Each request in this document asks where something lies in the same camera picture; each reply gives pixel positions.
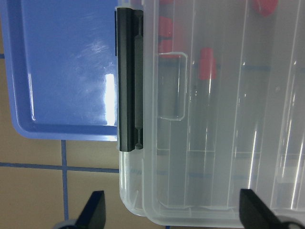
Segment black box latch handle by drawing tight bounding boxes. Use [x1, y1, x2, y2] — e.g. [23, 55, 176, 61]
[116, 8, 143, 152]

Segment clear plastic box lid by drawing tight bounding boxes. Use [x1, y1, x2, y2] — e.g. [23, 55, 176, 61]
[116, 0, 305, 228]

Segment blue plastic tray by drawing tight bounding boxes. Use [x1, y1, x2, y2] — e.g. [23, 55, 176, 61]
[0, 0, 118, 141]

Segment red block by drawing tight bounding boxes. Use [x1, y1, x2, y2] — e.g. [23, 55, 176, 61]
[158, 40, 173, 55]
[252, 0, 278, 17]
[158, 16, 173, 38]
[199, 48, 217, 80]

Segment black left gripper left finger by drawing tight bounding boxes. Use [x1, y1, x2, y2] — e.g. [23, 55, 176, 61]
[74, 191, 105, 229]

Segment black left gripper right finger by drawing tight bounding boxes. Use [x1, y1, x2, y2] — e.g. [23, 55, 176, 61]
[239, 189, 286, 229]

